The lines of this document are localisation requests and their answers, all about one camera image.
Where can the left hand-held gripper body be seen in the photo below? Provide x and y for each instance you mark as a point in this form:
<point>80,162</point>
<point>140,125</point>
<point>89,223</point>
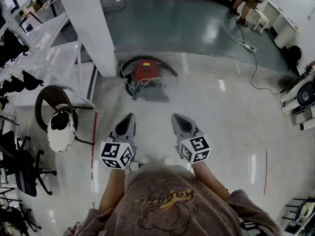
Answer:
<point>115,155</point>

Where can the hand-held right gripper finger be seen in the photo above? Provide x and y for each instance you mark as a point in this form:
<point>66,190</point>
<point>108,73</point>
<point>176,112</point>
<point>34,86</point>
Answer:
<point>174,128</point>
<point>184,125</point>

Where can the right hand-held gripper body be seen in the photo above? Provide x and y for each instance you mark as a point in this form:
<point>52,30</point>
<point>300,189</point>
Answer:
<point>195,149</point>

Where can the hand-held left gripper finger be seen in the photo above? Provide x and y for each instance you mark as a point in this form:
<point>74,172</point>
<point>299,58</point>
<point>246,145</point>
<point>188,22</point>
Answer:
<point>122,126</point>
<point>133,129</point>

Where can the person's right forearm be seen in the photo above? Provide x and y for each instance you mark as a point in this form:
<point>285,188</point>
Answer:
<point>209,181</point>

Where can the person's left forearm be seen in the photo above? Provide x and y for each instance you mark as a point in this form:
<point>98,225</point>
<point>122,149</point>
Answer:
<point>112,190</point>

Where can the red floor tape strip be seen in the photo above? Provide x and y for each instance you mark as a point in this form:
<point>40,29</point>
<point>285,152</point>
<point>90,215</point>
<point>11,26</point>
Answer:
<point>265,171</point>
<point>94,141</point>

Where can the person's right white shoe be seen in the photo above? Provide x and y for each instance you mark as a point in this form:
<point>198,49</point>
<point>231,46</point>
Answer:
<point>168,160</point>

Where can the red vacuum cleaner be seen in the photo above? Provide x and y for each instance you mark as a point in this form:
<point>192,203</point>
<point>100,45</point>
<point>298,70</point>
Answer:
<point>147,69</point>

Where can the black office chair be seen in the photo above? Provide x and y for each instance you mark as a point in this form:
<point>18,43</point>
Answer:
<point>22,166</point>

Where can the white metal shelf rack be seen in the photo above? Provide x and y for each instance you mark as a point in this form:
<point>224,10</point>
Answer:
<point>46,45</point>

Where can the black backpack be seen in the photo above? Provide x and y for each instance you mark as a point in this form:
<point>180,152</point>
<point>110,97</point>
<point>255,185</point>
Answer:
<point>294,55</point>

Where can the white stool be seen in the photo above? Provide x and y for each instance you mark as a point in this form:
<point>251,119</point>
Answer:
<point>261,17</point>

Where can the white desk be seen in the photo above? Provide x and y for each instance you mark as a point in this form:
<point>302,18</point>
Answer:
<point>283,23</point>

